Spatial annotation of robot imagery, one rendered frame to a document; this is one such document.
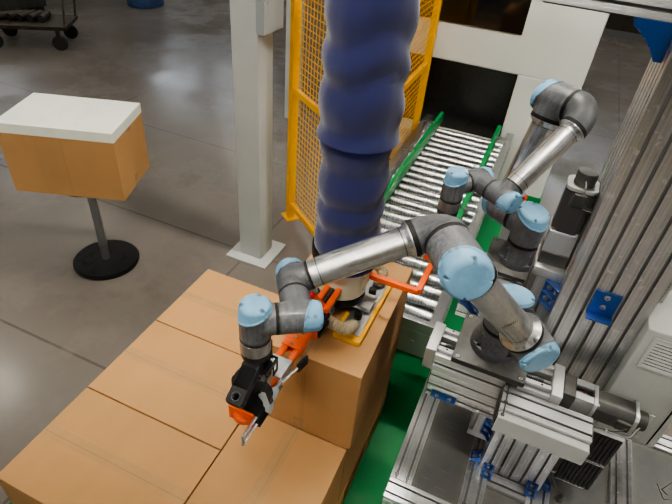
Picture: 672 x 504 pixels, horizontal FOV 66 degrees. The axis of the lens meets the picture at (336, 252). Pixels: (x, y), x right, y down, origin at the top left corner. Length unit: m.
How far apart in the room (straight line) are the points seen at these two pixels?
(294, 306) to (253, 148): 2.00
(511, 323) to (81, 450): 1.48
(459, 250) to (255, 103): 2.01
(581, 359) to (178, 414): 1.42
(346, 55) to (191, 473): 1.41
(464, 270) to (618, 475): 1.70
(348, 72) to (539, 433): 1.14
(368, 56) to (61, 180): 2.19
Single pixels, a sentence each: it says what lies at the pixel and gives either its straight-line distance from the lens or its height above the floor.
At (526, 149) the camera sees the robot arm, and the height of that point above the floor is 1.44.
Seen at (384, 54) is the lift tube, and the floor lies 1.86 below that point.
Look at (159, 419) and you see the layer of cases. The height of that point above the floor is 0.54.
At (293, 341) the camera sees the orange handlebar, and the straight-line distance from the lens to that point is 1.55.
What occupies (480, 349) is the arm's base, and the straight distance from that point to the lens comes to 1.67.
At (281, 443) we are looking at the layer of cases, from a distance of 1.99.
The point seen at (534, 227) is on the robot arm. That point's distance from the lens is 1.97.
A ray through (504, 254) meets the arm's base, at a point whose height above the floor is 1.07.
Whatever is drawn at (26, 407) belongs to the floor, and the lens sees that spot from 3.00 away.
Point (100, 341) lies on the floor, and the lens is 3.17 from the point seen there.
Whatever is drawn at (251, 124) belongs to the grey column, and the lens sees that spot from 3.04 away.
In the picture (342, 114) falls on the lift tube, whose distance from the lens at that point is 1.38.
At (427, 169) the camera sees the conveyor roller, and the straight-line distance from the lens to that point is 3.72.
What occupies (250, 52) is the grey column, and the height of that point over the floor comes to 1.37.
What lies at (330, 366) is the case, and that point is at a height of 0.94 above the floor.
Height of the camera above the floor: 2.24
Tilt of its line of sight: 38 degrees down
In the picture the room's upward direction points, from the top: 6 degrees clockwise
